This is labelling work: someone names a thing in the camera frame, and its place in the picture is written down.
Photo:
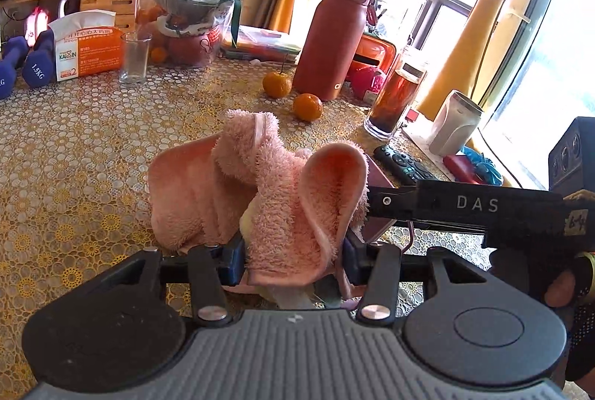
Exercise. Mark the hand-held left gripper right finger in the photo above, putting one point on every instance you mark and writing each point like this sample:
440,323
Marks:
352,261

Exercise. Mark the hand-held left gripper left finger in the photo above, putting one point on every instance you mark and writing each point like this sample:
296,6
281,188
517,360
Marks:
235,261

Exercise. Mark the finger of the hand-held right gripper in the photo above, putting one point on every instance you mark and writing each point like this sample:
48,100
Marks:
441,205

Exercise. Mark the maroon container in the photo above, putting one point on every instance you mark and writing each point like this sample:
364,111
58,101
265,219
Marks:
379,188

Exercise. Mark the pink fluffy towel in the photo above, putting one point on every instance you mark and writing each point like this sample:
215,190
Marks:
288,195

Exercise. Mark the person's right hand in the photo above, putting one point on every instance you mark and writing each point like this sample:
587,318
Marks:
560,288

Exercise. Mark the red plastic item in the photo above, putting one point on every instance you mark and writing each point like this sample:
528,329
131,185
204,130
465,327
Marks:
462,167

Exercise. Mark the black remote control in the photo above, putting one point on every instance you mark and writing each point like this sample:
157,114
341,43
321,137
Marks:
402,163

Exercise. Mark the white paper sheet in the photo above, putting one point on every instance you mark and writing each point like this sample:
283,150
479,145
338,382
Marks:
420,140

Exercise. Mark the white cup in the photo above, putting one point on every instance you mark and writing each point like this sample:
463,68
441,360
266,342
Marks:
453,126

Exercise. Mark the glass tea bottle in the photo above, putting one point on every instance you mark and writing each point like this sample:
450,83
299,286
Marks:
395,100

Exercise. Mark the round orange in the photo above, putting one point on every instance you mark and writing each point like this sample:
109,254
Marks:
307,107

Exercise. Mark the orange storage box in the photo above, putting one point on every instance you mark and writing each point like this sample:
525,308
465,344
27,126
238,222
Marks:
374,54

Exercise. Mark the yellow giraffe plush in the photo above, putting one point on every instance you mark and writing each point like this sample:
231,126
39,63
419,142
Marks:
479,33

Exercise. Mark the orange with stem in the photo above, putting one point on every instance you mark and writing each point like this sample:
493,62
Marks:
277,84

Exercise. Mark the gold patterned tablecloth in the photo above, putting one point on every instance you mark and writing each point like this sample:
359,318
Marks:
83,158

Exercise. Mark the red-brown water bottle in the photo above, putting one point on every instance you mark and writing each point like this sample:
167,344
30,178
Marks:
327,42

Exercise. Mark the stack of folders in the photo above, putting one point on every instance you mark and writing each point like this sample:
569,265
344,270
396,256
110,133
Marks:
260,44

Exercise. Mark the clear drinking glass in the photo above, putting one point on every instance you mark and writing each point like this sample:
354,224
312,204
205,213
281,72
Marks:
135,58

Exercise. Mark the orange white tissue box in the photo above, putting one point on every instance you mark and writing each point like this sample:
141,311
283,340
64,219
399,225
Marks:
86,49

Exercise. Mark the plastic bag with bowl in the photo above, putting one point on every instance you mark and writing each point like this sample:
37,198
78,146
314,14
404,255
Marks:
188,5

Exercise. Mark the blue dumbbell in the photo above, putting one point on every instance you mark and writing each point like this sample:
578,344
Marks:
11,67
39,63

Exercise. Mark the wooden shelf cabinet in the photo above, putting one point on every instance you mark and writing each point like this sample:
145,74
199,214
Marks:
100,2

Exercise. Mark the pink lamp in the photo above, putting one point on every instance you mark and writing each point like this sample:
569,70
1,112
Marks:
36,26

